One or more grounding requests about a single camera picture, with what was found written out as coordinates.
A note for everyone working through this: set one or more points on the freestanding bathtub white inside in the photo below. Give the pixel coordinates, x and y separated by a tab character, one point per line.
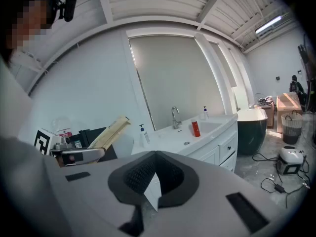
251	134

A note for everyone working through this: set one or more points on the black head-worn camera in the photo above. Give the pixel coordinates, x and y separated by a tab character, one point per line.
69	6

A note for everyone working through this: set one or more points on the large grey wall panel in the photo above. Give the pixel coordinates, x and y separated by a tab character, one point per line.
172	78

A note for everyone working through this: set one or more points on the white pillar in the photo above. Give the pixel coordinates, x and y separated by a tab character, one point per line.
211	63

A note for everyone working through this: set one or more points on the large closed cardboard box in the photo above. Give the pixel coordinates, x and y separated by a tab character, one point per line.
286	107

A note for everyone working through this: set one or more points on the person's head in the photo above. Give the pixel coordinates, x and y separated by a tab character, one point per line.
27	23

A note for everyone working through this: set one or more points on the white rounded floor appliance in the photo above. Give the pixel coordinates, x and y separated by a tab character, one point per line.
291	157

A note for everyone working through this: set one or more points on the white ceramic sink basin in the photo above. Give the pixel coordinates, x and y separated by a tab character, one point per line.
168	138

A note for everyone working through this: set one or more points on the black storage box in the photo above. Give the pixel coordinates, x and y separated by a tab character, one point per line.
89	133

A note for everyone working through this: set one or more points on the black tripod stand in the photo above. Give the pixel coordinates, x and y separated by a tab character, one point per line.
302	53

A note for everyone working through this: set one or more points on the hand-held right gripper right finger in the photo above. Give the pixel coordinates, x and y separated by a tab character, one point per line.
209	194

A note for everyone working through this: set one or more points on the small white fisheye camera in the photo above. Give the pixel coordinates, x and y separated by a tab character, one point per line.
66	140

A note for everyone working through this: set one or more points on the person's pale yellow top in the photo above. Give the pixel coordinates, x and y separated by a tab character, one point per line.
12	107

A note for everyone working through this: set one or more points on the clear container red label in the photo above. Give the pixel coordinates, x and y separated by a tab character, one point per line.
64	134

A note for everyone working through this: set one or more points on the white pump bottle blue top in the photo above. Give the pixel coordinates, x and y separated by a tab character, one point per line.
206	113
145	136

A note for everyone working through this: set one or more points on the orange tube white cap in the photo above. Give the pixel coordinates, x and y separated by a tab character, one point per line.
196	130

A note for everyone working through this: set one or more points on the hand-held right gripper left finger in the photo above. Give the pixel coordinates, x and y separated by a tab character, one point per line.
93	189

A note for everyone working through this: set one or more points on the chrome faucet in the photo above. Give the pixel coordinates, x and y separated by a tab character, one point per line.
175	122

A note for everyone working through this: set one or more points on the metal sink drain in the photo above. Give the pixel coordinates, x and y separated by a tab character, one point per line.
186	143

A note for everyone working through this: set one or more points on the open cardboard box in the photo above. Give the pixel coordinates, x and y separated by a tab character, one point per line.
269	118

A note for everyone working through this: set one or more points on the ceiling tube light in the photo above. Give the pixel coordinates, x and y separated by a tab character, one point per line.
269	23

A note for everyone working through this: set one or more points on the white vanity cabinet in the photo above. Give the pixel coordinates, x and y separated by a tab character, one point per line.
227	148

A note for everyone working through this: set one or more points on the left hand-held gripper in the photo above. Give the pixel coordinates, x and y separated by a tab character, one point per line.
42	142

